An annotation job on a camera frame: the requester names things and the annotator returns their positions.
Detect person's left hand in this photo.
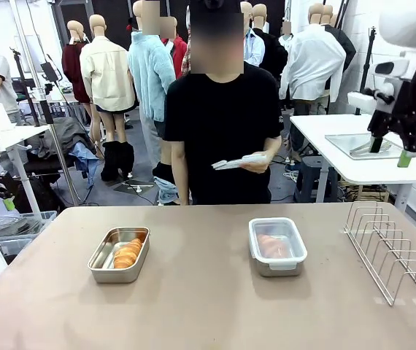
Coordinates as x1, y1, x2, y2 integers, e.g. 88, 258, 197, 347
240, 154, 277, 174

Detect steel tongs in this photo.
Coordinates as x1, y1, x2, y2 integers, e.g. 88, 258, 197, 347
349, 141, 391, 156

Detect white side table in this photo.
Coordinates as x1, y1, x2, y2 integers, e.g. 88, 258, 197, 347
290, 113, 416, 216

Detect mannequin in plaid shirt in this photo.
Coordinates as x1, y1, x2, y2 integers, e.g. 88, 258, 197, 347
181, 36, 191, 77

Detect mannequin in pale blue shirt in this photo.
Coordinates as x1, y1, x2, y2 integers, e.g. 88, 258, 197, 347
240, 1, 266, 69

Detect blue shirt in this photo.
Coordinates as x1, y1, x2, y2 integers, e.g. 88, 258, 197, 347
68, 141, 100, 189

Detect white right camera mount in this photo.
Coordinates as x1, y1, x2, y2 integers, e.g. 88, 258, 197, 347
347, 82, 396, 114

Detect black light stand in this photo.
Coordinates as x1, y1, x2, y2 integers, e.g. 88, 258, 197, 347
355, 26, 377, 116

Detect rectangular steel container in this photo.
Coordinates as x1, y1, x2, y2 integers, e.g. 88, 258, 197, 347
87, 226, 150, 284
250, 220, 306, 278

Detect black tablet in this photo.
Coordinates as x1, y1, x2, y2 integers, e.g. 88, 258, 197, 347
39, 61, 62, 83

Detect person's left forearm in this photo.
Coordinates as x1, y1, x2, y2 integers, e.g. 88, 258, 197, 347
264, 136, 283, 157

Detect golden croissant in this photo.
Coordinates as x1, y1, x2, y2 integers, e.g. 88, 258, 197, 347
113, 238, 143, 270
257, 233, 290, 258

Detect black mannequin base plate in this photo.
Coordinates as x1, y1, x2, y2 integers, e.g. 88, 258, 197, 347
112, 179, 155, 196

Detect mannequin in white shirt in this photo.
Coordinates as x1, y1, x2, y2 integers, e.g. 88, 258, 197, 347
279, 2, 347, 152

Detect steel wire lid rack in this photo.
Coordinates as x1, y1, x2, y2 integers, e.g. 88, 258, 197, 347
342, 202, 416, 307

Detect dark stool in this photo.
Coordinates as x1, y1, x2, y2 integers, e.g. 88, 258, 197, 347
295, 156, 340, 203

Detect mannequin in black coat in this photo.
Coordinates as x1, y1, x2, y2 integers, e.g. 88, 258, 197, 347
252, 3, 289, 79

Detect mannequin in dark red jacket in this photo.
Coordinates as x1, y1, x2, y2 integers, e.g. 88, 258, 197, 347
61, 20, 93, 105

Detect clear plastic storage bin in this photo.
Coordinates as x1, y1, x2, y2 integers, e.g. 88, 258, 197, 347
0, 210, 58, 256

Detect gray jacket pile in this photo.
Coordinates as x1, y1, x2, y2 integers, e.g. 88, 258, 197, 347
25, 116, 98, 172

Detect black camera tripod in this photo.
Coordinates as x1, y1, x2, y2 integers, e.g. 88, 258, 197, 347
9, 46, 36, 127

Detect mannequin in light blue fleece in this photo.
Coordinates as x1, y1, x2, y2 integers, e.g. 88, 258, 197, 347
127, 0, 180, 206

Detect mannequin in black jacket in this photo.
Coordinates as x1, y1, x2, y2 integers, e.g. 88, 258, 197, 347
320, 4, 357, 74

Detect person's right forearm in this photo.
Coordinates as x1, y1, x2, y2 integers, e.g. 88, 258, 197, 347
170, 141, 191, 206

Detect person in black t-shirt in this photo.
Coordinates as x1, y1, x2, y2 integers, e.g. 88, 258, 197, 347
163, 0, 284, 206

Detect white desk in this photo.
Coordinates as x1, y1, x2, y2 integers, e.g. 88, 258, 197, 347
0, 125, 81, 219

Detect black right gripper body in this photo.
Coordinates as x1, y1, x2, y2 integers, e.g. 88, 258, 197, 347
379, 79, 416, 128

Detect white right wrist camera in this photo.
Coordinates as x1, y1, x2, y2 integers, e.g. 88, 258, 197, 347
374, 60, 410, 79

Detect mannequin in cream jacket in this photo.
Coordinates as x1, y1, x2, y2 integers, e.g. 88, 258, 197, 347
79, 14, 139, 183

